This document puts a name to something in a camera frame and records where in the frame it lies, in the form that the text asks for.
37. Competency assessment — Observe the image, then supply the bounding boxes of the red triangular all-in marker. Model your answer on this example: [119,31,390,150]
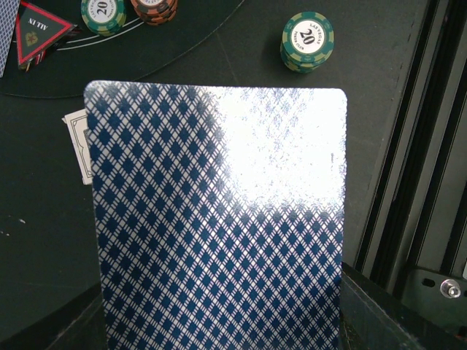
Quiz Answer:
[15,1,81,71]

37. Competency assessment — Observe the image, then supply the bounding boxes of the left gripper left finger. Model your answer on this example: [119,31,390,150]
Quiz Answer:
[1,284,107,349]

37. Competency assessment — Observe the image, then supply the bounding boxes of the black aluminium mounting rail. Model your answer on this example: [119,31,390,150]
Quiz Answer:
[350,0,467,336]

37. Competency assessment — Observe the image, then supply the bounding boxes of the dealt blue card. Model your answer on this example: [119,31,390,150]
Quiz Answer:
[0,0,20,77]

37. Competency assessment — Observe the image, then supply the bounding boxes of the green poker chip stack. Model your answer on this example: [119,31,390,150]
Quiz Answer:
[280,12,335,74]

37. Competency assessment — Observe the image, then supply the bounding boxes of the white playing card box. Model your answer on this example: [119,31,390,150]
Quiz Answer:
[62,109,93,185]

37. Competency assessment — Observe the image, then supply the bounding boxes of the round black poker mat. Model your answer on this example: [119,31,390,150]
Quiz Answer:
[1,1,241,98]

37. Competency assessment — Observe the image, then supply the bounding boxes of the brown chip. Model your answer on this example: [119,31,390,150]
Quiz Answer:
[131,0,178,26]

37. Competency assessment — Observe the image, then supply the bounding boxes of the blue patterned card deck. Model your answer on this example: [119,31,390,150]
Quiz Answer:
[83,81,347,349]

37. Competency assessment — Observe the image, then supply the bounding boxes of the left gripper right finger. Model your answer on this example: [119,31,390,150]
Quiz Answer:
[339,263,466,349]

